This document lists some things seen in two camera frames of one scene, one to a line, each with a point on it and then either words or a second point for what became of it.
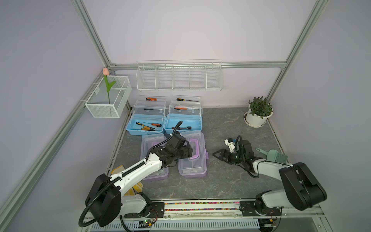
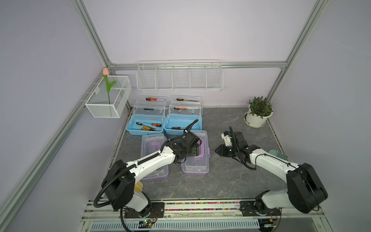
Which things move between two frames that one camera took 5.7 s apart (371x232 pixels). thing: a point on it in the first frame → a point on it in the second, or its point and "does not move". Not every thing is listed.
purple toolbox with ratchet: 148,141 does not move
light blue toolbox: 187,108 does not move
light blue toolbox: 149,116 does not move
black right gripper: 223,152 → 220,149
